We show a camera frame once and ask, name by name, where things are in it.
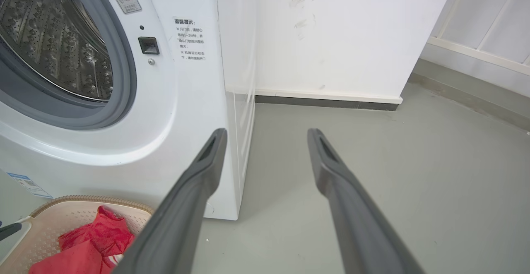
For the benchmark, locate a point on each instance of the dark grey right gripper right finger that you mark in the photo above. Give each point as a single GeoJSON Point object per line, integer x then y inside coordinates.
{"type": "Point", "coordinates": [356, 220]}

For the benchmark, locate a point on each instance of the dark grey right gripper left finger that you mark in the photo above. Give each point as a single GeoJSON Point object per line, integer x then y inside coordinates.
{"type": "Point", "coordinates": [182, 212]}

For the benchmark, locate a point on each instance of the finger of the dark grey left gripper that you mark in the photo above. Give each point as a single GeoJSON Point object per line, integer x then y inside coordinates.
{"type": "Point", "coordinates": [9, 230]}

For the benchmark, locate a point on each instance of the red and white cloth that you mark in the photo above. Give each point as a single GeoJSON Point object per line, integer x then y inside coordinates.
{"type": "Point", "coordinates": [95, 241]}

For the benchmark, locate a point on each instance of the beige perforated laundry basket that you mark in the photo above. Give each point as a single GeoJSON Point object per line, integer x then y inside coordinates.
{"type": "Point", "coordinates": [45, 224]}

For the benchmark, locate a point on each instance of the stainless steel washing machine drum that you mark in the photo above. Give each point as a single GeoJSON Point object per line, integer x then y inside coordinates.
{"type": "Point", "coordinates": [45, 38]}

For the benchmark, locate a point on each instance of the blue energy label sticker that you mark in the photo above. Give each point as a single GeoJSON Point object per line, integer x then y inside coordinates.
{"type": "Point", "coordinates": [30, 185]}

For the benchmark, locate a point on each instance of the white front-load washing machine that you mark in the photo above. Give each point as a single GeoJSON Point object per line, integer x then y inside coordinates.
{"type": "Point", "coordinates": [186, 108]}

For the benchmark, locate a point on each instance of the grey rubber door gasket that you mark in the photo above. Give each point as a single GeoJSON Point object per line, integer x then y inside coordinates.
{"type": "Point", "coordinates": [120, 71]}

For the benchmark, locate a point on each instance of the black door latch socket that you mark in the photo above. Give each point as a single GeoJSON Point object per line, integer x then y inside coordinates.
{"type": "Point", "coordinates": [148, 45]}

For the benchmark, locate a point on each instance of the clear sticker with black text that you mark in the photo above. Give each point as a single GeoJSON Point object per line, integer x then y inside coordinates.
{"type": "Point", "coordinates": [190, 40]}

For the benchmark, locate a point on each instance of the white wall baseboard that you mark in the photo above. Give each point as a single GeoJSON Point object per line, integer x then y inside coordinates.
{"type": "Point", "coordinates": [331, 96]}

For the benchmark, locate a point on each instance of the white panelled frame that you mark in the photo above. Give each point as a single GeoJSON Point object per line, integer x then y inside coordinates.
{"type": "Point", "coordinates": [488, 25]}

